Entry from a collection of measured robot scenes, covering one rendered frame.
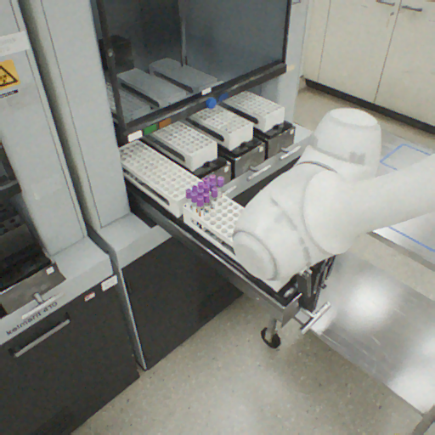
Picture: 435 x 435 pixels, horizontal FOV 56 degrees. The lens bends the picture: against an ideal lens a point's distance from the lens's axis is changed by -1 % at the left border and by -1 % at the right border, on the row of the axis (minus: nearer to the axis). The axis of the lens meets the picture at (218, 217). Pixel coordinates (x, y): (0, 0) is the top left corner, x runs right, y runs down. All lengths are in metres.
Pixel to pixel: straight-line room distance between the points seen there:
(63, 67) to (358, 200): 0.64
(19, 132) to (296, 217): 0.61
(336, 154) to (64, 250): 0.75
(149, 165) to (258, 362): 0.93
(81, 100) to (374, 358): 1.14
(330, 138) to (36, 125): 0.59
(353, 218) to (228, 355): 1.30
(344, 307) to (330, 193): 1.09
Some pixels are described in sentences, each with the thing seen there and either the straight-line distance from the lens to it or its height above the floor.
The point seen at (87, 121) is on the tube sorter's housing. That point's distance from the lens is 0.96.
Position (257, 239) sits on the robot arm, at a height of 1.16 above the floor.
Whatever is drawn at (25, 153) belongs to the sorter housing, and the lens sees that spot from 0.93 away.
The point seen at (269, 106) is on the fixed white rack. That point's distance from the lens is 1.39.
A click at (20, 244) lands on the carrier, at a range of 1.02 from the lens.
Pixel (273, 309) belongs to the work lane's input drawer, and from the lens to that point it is 0.88.
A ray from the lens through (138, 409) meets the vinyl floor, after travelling 1.64.
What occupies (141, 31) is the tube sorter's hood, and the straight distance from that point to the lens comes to 0.97.
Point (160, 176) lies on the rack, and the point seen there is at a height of 0.86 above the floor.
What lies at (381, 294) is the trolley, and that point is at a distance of 1.63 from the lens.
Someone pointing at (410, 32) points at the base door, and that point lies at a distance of 3.12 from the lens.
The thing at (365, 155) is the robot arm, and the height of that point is 1.18.
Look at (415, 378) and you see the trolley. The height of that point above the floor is 0.28.
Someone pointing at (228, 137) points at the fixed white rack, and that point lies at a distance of 1.23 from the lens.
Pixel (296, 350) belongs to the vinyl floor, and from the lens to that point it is 1.74.
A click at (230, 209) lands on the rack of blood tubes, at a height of 0.86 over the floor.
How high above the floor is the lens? 1.49
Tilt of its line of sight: 42 degrees down
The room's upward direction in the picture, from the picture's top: straight up
